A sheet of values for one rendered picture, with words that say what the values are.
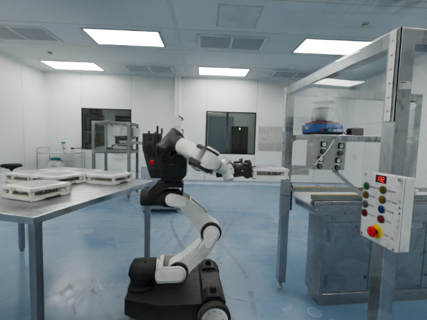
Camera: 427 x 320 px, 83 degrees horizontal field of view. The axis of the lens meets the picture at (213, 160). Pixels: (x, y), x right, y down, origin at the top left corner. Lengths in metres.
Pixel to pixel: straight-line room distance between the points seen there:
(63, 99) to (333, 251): 7.12
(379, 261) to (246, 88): 6.11
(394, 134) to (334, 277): 1.28
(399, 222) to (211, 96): 6.12
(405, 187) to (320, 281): 1.21
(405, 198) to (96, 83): 7.10
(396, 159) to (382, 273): 0.45
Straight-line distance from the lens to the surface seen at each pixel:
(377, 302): 1.30
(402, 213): 1.05
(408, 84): 1.19
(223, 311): 1.71
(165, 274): 1.79
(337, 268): 2.11
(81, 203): 1.52
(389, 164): 1.14
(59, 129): 7.74
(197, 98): 6.79
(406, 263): 2.45
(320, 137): 1.72
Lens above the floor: 1.17
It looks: 4 degrees down
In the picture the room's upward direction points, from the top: 2 degrees clockwise
